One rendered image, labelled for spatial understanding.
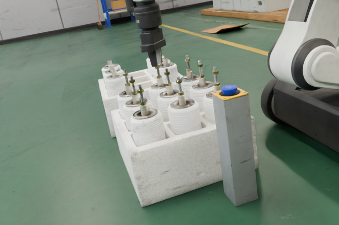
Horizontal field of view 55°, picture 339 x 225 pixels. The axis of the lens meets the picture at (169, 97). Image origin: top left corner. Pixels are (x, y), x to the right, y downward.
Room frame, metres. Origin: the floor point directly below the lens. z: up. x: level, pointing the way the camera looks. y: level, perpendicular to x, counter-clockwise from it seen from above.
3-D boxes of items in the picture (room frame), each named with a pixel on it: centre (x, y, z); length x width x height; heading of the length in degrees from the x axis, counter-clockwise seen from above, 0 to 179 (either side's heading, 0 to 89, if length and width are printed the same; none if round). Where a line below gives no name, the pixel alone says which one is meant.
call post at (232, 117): (0.78, -0.15, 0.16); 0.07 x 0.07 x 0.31; 15
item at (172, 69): (1.46, -0.01, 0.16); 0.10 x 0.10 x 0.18
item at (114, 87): (1.41, 0.22, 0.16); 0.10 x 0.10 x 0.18
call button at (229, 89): (0.78, -0.15, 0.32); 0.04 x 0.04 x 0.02
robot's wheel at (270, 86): (1.19, -0.45, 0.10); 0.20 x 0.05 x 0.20; 103
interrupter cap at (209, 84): (1.07, -0.12, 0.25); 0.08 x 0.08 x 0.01
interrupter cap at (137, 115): (0.89, 0.08, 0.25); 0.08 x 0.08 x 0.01
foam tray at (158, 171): (1.04, -0.01, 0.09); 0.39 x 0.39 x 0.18; 15
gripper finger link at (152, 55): (1.13, 0.04, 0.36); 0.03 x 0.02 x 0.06; 62
